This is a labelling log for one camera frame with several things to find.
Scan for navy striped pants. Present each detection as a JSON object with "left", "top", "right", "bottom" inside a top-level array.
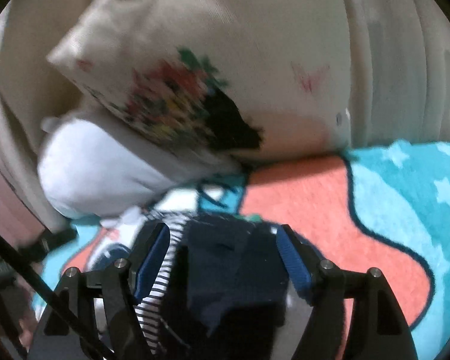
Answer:
[{"left": 136, "top": 213, "right": 289, "bottom": 359}]

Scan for teal cartoon fleece blanket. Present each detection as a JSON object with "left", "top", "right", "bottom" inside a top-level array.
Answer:
[{"left": 42, "top": 141, "right": 450, "bottom": 359}]

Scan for grey white plush pillow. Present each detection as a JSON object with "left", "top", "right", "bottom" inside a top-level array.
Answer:
[{"left": 37, "top": 108, "right": 240, "bottom": 219}]

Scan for cream floral print pillow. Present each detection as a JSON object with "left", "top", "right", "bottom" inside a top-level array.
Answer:
[{"left": 48, "top": 0, "right": 351, "bottom": 161}]

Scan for beige curtain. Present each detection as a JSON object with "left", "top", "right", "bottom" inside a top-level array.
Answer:
[{"left": 0, "top": 0, "right": 450, "bottom": 228}]

